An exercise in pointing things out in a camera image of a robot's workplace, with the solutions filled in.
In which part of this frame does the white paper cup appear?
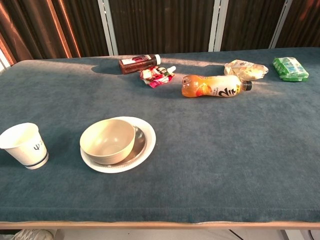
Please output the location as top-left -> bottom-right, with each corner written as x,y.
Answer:
0,122 -> 50,171

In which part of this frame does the blue table cloth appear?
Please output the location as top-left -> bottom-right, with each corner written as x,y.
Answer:
0,47 -> 320,224

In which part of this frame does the white paper plate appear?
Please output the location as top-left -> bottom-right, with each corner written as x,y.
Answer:
79,116 -> 157,174

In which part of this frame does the silver metal dish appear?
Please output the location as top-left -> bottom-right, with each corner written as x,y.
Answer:
104,125 -> 147,166

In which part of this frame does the crumpled red white pouch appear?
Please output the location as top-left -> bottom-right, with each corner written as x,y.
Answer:
139,65 -> 177,89

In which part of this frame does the beige bowl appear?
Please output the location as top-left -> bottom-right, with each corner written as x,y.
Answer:
79,118 -> 136,166

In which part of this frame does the brown drink bottle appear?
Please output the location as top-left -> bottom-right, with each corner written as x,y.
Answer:
118,54 -> 162,75

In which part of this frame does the orange juice bottle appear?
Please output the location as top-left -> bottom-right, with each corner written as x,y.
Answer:
181,74 -> 253,99

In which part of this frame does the crumpled yellow snack wrapper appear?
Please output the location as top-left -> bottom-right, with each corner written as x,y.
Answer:
223,59 -> 270,82

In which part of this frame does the green tissue pack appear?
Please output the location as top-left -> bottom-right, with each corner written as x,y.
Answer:
272,56 -> 310,83

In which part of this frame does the brown curtain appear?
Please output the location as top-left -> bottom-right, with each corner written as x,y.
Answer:
0,0 -> 83,65

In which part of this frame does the white plastic bag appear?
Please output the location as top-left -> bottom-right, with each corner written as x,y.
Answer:
9,228 -> 55,240

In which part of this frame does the black cable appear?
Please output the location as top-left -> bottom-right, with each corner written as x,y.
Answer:
228,229 -> 245,240

